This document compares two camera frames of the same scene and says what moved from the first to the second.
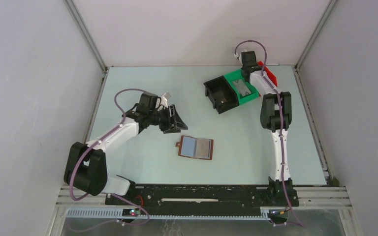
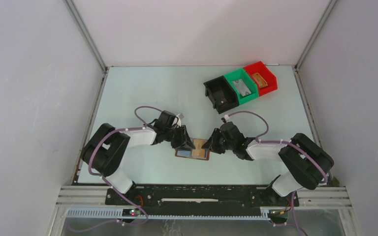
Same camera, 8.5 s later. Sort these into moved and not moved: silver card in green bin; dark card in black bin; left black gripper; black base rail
Moved: left black gripper
Not moved: dark card in black bin; black base rail; silver card in green bin
